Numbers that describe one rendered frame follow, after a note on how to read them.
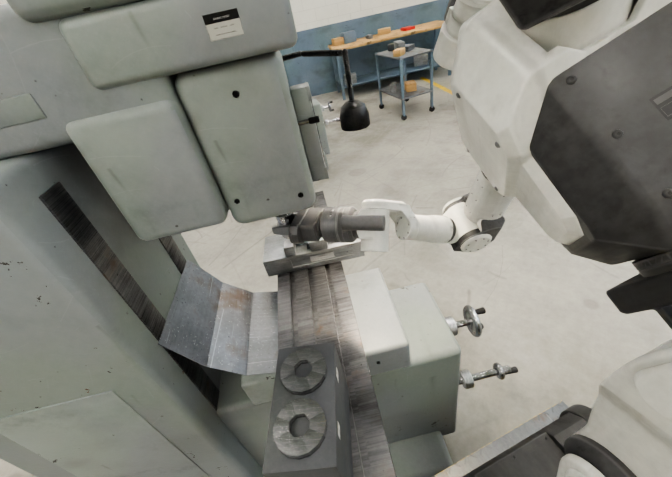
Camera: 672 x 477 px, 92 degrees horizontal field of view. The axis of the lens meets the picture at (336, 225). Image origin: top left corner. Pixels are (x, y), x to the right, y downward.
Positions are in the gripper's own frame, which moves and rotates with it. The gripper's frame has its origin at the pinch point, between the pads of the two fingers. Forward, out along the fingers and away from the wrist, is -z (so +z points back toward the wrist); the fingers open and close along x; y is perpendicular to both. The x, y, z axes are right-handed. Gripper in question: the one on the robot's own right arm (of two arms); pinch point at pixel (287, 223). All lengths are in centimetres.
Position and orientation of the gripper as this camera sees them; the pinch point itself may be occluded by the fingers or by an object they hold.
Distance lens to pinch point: 85.2
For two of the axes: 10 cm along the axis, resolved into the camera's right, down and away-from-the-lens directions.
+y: 1.9, 8.0, 5.7
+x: -2.7, 6.0, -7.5
